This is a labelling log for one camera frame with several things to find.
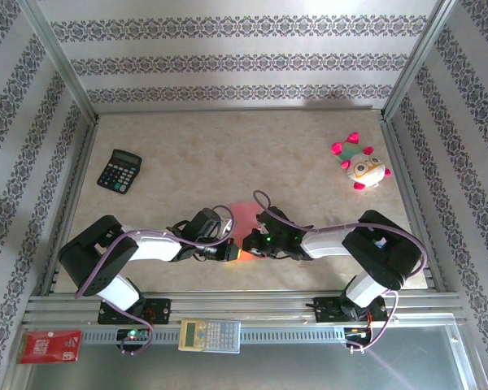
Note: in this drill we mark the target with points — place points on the pink paper sheet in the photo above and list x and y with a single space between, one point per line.
244 217

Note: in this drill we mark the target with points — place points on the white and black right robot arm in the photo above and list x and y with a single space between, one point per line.
382 260

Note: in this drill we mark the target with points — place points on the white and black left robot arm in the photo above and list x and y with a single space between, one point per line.
97 260

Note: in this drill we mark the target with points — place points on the grey metal sheet panel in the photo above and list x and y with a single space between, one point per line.
268 369

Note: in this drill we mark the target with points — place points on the beige scientific calculator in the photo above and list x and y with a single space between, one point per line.
209 335

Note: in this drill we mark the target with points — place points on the white and pink plush toy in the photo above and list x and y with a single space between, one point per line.
366 170

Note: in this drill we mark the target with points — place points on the black desk calculator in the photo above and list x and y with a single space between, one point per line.
120 170

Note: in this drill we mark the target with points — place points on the red card packet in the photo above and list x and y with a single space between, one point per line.
49 346

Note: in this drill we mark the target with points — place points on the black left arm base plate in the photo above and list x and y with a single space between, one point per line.
162 310

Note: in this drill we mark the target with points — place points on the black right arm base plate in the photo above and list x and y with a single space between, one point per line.
325 310

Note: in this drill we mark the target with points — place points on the thin aluminium wall rail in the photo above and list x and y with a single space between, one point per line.
236 110

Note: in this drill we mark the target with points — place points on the aluminium side rail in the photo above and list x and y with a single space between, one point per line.
71 203
410 203

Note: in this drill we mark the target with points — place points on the aluminium frame post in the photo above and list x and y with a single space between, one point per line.
419 57
57 57

